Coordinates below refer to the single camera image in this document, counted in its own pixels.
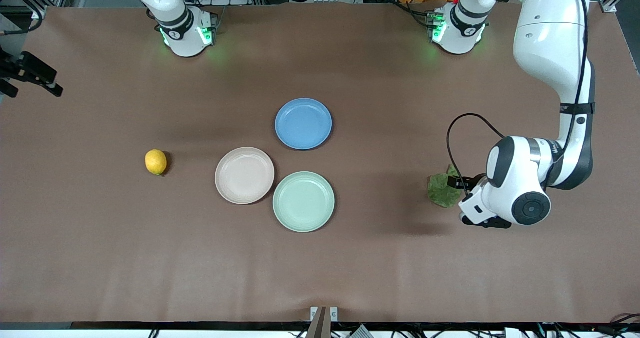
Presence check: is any green lettuce leaf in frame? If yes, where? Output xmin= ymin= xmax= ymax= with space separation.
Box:
xmin=427 ymin=165 xmax=463 ymax=209

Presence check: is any yellow lemon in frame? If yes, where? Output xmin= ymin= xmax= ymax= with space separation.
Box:
xmin=145 ymin=149 xmax=168 ymax=176

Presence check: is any mint green plate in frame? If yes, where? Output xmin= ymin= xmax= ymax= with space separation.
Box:
xmin=272 ymin=171 xmax=336 ymax=233

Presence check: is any blue plate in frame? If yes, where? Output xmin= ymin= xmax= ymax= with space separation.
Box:
xmin=274 ymin=98 xmax=333 ymax=151

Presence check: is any beige plate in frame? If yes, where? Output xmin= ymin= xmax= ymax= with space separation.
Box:
xmin=215 ymin=147 xmax=276 ymax=205

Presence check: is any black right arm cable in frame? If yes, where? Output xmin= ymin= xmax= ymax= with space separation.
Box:
xmin=0 ymin=0 xmax=44 ymax=36

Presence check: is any camera stand post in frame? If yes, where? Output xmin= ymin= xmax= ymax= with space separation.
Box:
xmin=306 ymin=306 xmax=339 ymax=338

